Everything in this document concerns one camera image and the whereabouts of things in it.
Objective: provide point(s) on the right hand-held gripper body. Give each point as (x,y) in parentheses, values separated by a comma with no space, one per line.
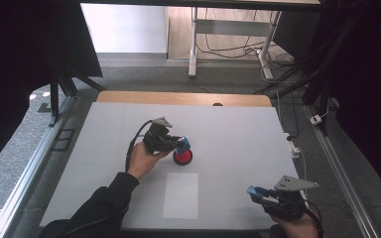
(287,201)

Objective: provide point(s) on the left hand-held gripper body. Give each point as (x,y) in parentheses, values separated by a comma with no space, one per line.
(157,139)

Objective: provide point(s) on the blue stamp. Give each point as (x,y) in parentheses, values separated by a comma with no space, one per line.
(185,144)

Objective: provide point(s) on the blue stamp cap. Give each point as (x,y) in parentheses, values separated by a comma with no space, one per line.
(254,192)

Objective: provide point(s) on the red ink pad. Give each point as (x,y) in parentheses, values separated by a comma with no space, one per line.
(182,158)

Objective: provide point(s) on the white paper sheet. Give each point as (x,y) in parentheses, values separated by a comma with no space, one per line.
(180,195)

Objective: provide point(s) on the person's right hand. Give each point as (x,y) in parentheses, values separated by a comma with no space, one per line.
(294,228)

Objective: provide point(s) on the person's left hand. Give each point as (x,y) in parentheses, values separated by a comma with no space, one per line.
(142,162)

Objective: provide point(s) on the wooden table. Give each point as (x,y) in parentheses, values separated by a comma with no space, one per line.
(178,98)

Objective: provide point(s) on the white power strip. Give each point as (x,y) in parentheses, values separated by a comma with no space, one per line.
(292,148)

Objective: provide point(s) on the white table cover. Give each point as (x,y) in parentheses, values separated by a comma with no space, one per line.
(238,139)

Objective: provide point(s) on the white power adapter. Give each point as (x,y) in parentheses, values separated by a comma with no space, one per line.
(316,119)

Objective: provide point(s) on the black stand legs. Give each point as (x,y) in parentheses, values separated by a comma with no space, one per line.
(294,84)

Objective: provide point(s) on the black tripod stand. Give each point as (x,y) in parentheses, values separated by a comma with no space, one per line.
(54,95)

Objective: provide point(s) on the black curtain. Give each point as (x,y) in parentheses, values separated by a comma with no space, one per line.
(367,82)
(20,66)

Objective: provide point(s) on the aluminium floor rail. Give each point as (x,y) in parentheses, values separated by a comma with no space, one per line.
(340,172)
(29,172)

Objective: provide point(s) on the white desk frame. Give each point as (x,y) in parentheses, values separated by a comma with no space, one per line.
(192,49)

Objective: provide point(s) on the black floor bracket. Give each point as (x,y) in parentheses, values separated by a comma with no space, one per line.
(63,139)

